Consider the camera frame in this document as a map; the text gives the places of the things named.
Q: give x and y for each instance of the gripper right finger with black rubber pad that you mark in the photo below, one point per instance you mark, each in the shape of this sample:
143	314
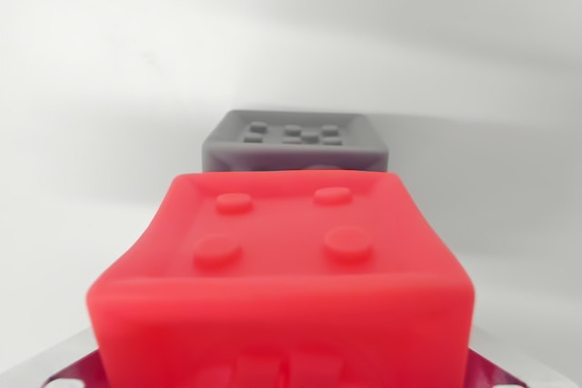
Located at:
488	372

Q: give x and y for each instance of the gripper left finger with black rubber pad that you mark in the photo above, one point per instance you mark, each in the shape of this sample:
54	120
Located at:
79	365

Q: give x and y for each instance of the red plastic cube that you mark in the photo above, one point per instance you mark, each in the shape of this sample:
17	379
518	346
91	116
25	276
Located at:
282	297

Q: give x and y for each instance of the grey plastic cube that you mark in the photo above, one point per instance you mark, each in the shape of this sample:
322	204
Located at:
295	149

